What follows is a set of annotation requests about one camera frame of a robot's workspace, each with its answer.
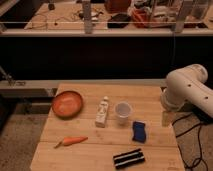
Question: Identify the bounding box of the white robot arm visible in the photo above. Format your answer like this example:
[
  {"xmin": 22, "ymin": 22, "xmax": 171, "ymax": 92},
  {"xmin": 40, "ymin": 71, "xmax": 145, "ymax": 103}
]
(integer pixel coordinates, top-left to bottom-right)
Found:
[{"xmin": 160, "ymin": 64, "xmax": 213, "ymax": 119}]

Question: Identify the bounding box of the white tube bottle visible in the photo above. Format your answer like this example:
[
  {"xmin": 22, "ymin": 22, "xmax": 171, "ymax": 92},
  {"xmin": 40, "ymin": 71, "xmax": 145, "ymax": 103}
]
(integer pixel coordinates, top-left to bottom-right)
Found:
[{"xmin": 95, "ymin": 96, "xmax": 109, "ymax": 128}]

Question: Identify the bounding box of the orange wooden bowl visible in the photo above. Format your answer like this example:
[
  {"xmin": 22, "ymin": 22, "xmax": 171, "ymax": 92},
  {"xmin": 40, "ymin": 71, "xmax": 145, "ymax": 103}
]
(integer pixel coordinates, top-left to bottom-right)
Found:
[{"xmin": 51, "ymin": 91, "xmax": 83, "ymax": 119}]

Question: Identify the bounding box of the blue sponge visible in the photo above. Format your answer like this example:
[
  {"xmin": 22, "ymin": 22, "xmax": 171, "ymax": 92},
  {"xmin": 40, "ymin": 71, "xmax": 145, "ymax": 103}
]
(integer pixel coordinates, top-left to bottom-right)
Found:
[{"xmin": 132, "ymin": 121, "xmax": 146, "ymax": 143}]

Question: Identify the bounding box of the black bowl on shelf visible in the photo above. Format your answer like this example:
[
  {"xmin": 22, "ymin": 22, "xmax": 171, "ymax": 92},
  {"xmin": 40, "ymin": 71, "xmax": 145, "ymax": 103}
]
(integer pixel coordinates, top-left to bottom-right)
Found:
[{"xmin": 107, "ymin": 13, "xmax": 131, "ymax": 28}]

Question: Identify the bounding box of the black white striped block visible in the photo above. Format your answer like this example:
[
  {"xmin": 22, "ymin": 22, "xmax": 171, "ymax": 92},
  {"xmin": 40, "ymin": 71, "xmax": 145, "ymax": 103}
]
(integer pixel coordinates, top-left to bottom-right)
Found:
[{"xmin": 113, "ymin": 148, "xmax": 145, "ymax": 169}]

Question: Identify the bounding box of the red container on shelf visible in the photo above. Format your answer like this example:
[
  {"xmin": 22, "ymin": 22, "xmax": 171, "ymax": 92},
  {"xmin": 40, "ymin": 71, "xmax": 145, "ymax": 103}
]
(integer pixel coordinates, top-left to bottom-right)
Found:
[{"xmin": 131, "ymin": 7, "xmax": 156, "ymax": 28}]

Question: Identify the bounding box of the grey metal post left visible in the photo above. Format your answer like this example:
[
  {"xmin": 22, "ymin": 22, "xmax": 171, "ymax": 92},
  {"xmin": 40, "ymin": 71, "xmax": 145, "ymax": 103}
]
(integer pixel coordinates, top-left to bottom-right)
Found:
[{"xmin": 82, "ymin": 0, "xmax": 93, "ymax": 34}]

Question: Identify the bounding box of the grey metal post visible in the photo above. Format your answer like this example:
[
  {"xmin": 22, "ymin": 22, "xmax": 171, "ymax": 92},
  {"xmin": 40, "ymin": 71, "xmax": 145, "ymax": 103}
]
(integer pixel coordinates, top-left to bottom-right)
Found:
[
  {"xmin": 172, "ymin": 0, "xmax": 193, "ymax": 33},
  {"xmin": 82, "ymin": 0, "xmax": 93, "ymax": 34}
]

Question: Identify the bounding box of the black floor cable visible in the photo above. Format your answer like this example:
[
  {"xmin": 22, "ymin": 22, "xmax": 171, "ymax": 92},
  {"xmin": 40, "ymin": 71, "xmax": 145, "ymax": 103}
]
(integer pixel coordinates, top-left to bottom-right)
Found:
[{"xmin": 171, "ymin": 112, "xmax": 210, "ymax": 171}]

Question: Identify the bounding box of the grey metal post right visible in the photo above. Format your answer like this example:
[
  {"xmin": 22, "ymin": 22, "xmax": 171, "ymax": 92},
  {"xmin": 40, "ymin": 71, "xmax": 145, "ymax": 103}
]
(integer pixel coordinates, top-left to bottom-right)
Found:
[{"xmin": 172, "ymin": 0, "xmax": 193, "ymax": 33}]

